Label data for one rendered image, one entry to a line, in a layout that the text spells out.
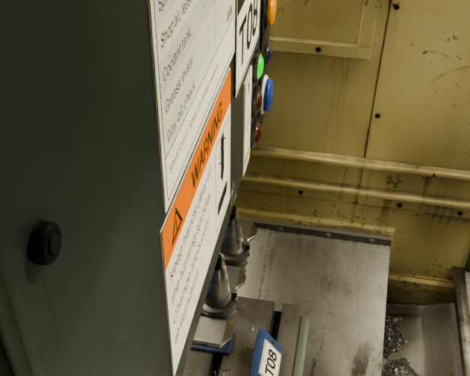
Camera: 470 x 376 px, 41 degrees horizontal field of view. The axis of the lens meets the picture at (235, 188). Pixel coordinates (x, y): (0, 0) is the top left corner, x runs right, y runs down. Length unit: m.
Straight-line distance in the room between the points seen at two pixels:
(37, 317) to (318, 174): 1.36
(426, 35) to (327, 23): 0.19
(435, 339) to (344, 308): 0.27
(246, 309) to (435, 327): 0.56
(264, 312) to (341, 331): 0.25
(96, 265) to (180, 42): 0.11
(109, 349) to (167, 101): 0.10
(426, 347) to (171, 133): 1.46
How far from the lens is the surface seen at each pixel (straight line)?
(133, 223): 0.24
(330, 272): 1.59
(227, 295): 0.94
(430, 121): 1.43
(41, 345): 0.18
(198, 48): 0.31
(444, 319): 1.75
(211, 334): 0.93
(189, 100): 0.30
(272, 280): 1.58
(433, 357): 1.67
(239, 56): 0.43
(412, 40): 1.34
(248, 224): 1.09
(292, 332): 1.34
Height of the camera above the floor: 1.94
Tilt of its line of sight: 38 degrees down
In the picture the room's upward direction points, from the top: 1 degrees clockwise
